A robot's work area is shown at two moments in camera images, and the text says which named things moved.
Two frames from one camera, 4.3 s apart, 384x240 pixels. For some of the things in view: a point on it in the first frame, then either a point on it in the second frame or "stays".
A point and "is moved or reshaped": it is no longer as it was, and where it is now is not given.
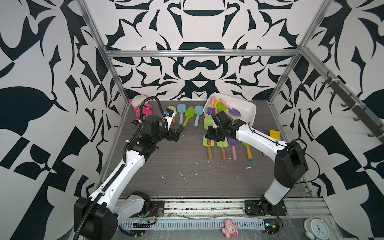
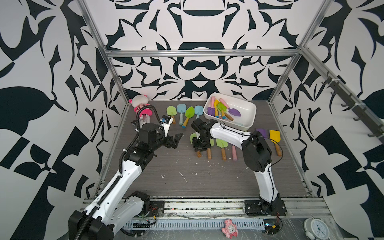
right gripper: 209,135 to 197,147
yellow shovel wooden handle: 275,134 stays
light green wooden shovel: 208,122 is moved or reshaped
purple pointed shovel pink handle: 265,131 stays
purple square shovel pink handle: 233,142 stays
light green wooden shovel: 205,144 stays
